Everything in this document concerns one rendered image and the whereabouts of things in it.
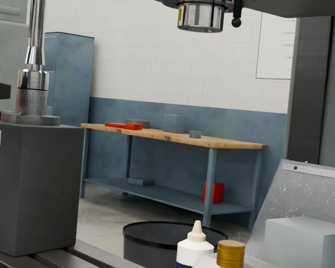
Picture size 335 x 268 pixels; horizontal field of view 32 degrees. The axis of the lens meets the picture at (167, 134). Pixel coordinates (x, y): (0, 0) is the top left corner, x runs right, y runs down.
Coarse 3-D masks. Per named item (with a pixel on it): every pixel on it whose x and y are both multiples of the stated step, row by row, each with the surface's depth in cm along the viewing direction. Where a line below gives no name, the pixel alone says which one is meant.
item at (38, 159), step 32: (0, 128) 85; (32, 128) 83; (64, 128) 88; (0, 160) 85; (32, 160) 84; (64, 160) 88; (0, 192) 85; (32, 192) 84; (64, 192) 89; (0, 224) 85; (32, 224) 85; (64, 224) 90
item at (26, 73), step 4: (20, 72) 88; (24, 72) 88; (28, 72) 87; (32, 72) 87; (36, 72) 88; (40, 72) 88; (44, 72) 88; (24, 76) 88; (28, 76) 87; (32, 76) 87; (36, 76) 88; (40, 76) 88; (44, 76) 88; (48, 76) 90
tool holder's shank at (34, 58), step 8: (32, 0) 89; (40, 0) 88; (32, 8) 88; (40, 8) 88; (32, 16) 88; (40, 16) 88; (32, 24) 88; (40, 24) 88; (32, 32) 88; (40, 32) 89; (32, 40) 88; (40, 40) 89; (32, 48) 88; (40, 48) 89; (32, 56) 88; (40, 56) 89; (32, 64) 89; (40, 64) 89
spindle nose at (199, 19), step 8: (184, 8) 59; (192, 8) 58; (200, 8) 58; (208, 8) 58; (216, 8) 58; (224, 8) 60; (184, 16) 59; (192, 16) 58; (200, 16) 58; (208, 16) 58; (216, 16) 59; (184, 24) 59; (192, 24) 58; (200, 24) 58; (208, 24) 58; (216, 24) 59; (208, 32) 62; (216, 32) 62
